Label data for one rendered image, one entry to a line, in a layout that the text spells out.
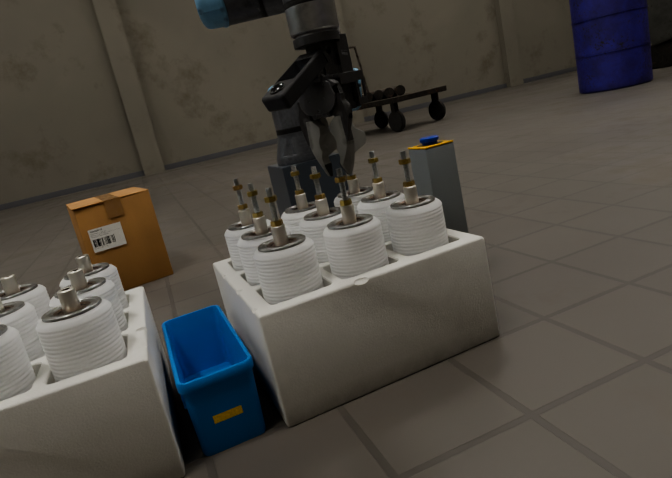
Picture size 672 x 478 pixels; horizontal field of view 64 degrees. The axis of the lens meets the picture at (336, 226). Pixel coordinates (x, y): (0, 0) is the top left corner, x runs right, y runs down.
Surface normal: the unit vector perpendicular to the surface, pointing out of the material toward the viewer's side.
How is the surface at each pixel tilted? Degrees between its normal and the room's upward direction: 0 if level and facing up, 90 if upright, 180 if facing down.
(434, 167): 90
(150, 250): 90
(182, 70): 90
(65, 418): 90
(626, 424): 0
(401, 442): 0
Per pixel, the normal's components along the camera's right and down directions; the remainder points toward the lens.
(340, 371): 0.38, 0.13
